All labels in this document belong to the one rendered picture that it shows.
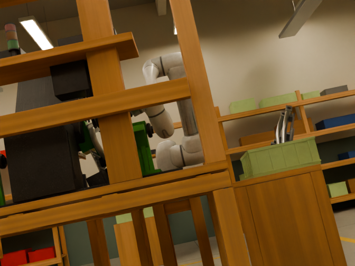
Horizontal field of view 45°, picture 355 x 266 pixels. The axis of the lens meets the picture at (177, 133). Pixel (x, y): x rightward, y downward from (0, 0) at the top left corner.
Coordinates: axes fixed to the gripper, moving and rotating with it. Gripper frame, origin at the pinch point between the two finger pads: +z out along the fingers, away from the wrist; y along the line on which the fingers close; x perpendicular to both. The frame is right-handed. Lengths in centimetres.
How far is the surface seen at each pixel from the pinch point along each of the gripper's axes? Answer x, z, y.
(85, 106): 27.0, -4.6, 27.3
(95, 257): 9, 41, -76
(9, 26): -15, 12, 61
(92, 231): -1, 36, -66
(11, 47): -8, 15, 54
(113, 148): 38.5, -6.9, 8.3
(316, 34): -494, -393, -322
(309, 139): 15, -107, -66
